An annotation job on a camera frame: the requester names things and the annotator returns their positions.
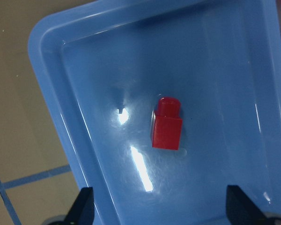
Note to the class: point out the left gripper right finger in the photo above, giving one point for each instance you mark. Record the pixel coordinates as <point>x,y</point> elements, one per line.
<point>240,209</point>

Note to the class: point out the blue plastic tray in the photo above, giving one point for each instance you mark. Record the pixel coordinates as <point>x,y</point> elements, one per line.
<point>102,68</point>

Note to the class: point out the red block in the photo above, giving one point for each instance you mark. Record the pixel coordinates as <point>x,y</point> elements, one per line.
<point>166,124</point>

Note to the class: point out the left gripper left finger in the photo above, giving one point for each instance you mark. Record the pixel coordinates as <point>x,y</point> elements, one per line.
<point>82,211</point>

